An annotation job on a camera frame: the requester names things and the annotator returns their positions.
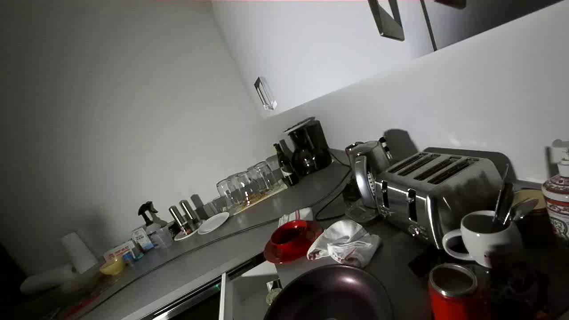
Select yellow bowl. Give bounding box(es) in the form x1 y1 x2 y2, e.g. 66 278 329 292
96 255 128 280

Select flat colourful box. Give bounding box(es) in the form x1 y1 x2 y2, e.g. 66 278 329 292
103 239 144 267

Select red bowl on saucer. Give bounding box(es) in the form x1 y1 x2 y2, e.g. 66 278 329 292
262 219 326 267

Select white oblong object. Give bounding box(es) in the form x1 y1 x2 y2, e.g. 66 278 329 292
18 264 77 297

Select metal shaker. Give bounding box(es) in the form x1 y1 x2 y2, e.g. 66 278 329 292
167 203 187 239
189 192 210 223
178 200 197 232

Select white crumpled cloth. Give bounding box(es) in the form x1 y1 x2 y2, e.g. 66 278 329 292
304 217 382 269

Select chrome four-slot toaster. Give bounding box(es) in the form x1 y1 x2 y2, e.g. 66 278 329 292
372 150 507 251

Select dark utensil handle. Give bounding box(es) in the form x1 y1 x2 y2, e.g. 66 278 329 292
491 182 518 228

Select white paper towel roll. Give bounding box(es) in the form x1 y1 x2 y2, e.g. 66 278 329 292
59 232 100 276

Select red canister with silver rim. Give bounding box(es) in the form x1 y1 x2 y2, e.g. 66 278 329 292
427 262 482 320

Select patterned ceramic jar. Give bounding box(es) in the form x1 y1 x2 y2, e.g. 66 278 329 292
541 173 569 240

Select grey appliance behind kettle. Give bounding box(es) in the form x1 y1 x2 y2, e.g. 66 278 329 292
381 128 420 162

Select white ceramic mug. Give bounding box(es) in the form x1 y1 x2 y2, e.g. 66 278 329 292
441 208 525 269

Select small white plate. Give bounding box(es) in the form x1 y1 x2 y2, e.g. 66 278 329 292
196 212 233 239

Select small colourful box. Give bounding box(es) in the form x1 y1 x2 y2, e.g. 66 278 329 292
130 226 157 255

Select black coffee machine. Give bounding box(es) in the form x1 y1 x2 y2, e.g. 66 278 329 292
272 118 334 187

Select silver electric kettle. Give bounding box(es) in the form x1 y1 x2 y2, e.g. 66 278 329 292
345 139 393 207

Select black power cable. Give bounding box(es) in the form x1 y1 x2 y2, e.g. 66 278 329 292
311 166 358 223

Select white kitchen drawer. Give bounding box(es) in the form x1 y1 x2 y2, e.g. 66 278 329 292
217 260 281 320

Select metal spoon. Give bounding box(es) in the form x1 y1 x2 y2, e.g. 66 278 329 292
505 198 542 226

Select silver cabinet handle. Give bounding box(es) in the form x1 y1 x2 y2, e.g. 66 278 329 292
253 75 279 114

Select white wall cabinet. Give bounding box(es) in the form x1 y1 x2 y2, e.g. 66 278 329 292
210 0 566 121

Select dark frying pan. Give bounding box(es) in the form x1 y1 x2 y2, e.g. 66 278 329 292
262 264 397 320

